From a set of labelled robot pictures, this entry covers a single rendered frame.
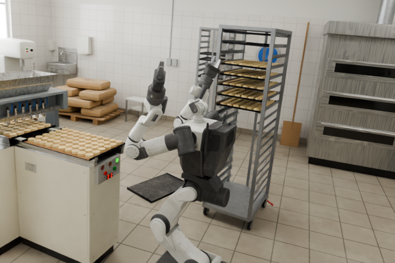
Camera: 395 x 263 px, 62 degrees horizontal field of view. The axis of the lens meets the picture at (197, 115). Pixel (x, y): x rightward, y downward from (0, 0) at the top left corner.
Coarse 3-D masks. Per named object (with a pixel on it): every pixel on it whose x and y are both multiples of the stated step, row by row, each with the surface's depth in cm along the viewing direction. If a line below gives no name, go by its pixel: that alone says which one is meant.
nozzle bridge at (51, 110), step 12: (12, 96) 240; (24, 96) 243; (36, 96) 249; (48, 96) 270; (60, 96) 275; (0, 108) 233; (48, 108) 266; (60, 108) 278; (0, 120) 229; (48, 120) 288
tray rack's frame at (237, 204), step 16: (288, 32) 295; (288, 48) 312; (256, 112) 340; (272, 144) 337; (272, 160) 340; (240, 192) 345; (256, 192) 348; (208, 208) 323; (224, 208) 310; (240, 208) 313; (256, 208) 315
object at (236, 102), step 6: (222, 102) 294; (228, 102) 297; (234, 102) 298; (240, 102) 301; (246, 102) 306; (252, 102) 305; (258, 102) 307; (270, 102) 313; (246, 108) 287; (252, 108) 281; (258, 108) 283
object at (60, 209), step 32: (32, 160) 233; (64, 160) 221; (32, 192) 240; (64, 192) 227; (96, 192) 224; (32, 224) 247; (64, 224) 233; (96, 224) 231; (64, 256) 245; (96, 256) 238
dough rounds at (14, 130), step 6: (12, 120) 269; (18, 120) 270; (30, 120) 272; (0, 126) 252; (6, 126) 256; (12, 126) 254; (18, 126) 255; (24, 126) 257; (30, 126) 257; (36, 126) 261; (42, 126) 260; (48, 126) 265; (0, 132) 240; (6, 132) 240; (12, 132) 244; (18, 132) 242; (24, 132) 248
